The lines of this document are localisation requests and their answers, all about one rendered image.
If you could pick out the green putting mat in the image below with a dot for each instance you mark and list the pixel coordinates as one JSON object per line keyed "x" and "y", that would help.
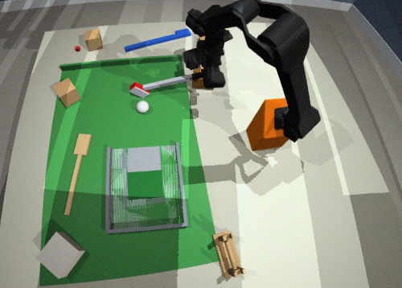
{"x": 108, "y": 111}

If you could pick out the white golf ball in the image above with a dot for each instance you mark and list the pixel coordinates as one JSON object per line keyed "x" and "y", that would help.
{"x": 142, "y": 106}

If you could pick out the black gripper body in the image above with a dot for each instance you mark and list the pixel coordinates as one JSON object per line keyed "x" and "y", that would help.
{"x": 213, "y": 77}

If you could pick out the white square block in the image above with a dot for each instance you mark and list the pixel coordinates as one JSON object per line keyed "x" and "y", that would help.
{"x": 60, "y": 254}

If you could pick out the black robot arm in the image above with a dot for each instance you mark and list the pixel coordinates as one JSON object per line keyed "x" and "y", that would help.
{"x": 283, "y": 45}

